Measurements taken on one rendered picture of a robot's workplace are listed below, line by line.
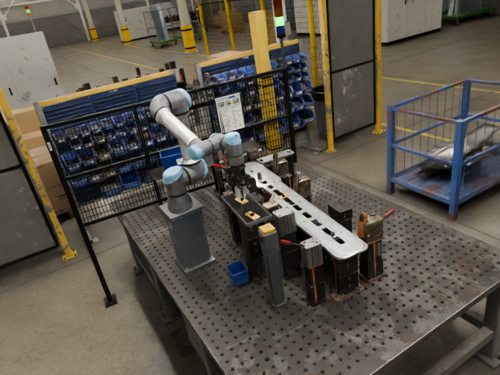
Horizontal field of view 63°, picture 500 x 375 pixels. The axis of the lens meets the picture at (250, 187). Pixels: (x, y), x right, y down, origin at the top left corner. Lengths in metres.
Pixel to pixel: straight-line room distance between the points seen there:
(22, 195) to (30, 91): 4.83
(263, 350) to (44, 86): 7.65
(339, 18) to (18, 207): 4.11
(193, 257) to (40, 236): 2.30
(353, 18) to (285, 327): 4.31
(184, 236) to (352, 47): 3.90
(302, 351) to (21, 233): 3.18
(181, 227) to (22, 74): 6.89
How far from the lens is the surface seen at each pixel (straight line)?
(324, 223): 2.21
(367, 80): 5.94
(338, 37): 5.46
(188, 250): 2.45
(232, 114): 3.32
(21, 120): 6.83
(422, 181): 4.49
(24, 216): 4.39
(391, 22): 13.38
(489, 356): 2.97
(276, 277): 2.07
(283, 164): 2.90
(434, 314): 2.16
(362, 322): 2.08
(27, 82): 8.92
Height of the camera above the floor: 2.18
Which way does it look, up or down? 26 degrees down
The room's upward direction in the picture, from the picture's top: 9 degrees counter-clockwise
